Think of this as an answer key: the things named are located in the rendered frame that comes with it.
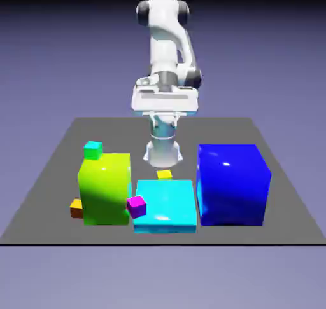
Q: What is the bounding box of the small green cube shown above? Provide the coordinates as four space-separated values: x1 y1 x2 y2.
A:
83 141 103 161

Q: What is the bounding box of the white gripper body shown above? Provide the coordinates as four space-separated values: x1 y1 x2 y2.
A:
131 84 200 117

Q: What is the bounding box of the small orange cube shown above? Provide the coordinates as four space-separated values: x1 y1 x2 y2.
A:
69 198 84 219

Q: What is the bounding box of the large cyan box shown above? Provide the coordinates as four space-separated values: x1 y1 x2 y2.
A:
132 179 198 235

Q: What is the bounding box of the small magenta cube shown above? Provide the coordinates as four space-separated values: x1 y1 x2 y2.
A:
126 195 148 219

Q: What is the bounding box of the small yellow cube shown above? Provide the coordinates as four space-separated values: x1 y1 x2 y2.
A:
156 169 173 181

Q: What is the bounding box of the large blue box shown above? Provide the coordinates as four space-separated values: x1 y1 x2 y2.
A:
196 143 273 227

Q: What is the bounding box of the large lime box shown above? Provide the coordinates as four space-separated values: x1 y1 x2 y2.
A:
77 152 132 226

